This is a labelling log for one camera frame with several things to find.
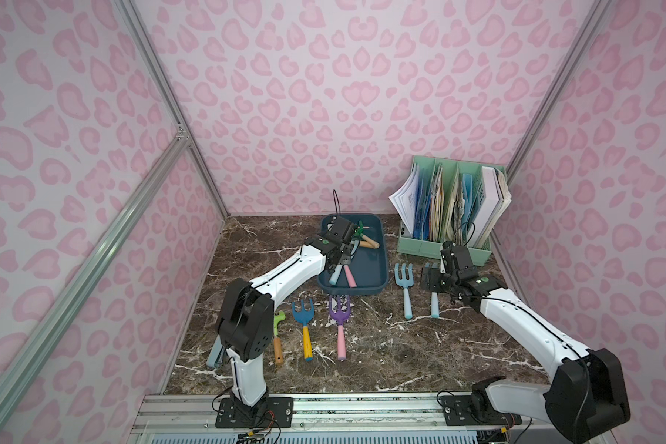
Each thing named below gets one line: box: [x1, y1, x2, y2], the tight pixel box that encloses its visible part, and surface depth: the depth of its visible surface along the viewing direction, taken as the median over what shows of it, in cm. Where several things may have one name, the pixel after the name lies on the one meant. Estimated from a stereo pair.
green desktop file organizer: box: [396, 155, 507, 267], surface depth 100 cm
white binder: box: [467, 165, 513, 248], surface depth 95 cm
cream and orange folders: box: [429, 163, 446, 242], surface depth 100 cm
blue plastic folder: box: [412, 170, 432, 241], surface depth 102 cm
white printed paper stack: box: [388, 162, 420, 236], surface depth 97 cm
